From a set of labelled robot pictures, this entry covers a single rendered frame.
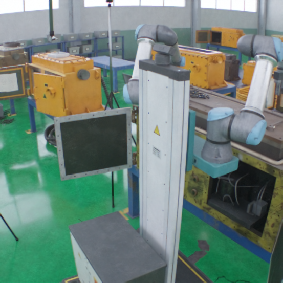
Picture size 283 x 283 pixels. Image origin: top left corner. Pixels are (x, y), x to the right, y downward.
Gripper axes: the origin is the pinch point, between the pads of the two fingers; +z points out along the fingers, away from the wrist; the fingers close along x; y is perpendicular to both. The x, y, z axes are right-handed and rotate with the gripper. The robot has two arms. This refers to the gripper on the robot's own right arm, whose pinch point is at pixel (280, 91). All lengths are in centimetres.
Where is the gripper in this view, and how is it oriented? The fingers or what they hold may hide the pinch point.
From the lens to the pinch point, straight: 210.9
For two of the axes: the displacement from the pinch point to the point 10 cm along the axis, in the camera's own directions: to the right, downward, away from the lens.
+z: 0.1, 9.2, 3.9
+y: -4.9, -3.3, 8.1
